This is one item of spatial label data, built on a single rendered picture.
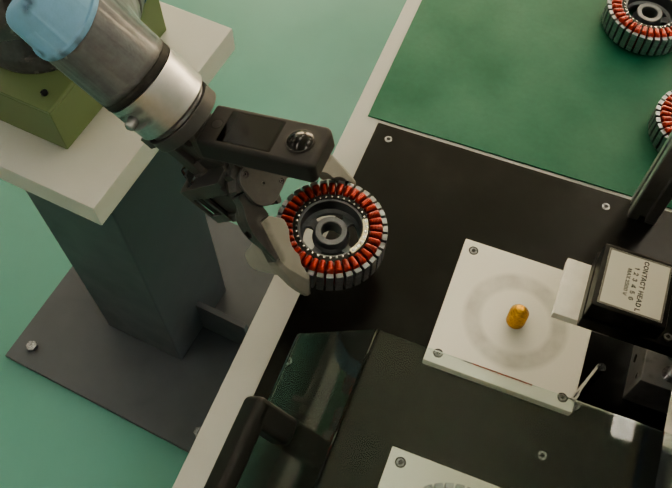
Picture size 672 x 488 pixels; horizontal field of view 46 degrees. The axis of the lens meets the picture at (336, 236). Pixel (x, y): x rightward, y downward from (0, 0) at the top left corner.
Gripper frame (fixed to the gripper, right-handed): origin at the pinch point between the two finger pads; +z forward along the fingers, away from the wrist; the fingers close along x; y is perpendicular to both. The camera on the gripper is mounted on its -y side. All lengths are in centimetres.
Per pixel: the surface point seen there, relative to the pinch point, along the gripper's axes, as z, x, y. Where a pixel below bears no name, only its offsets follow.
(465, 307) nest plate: 13.8, 0.4, -6.9
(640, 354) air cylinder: 23.5, 0.5, -21.3
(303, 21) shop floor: 33, -102, 93
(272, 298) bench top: 3.1, 5.0, 10.2
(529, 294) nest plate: 17.8, -3.4, -11.2
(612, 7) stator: 19, -48, -11
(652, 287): 12.9, -0.4, -26.7
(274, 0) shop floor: 27, -107, 101
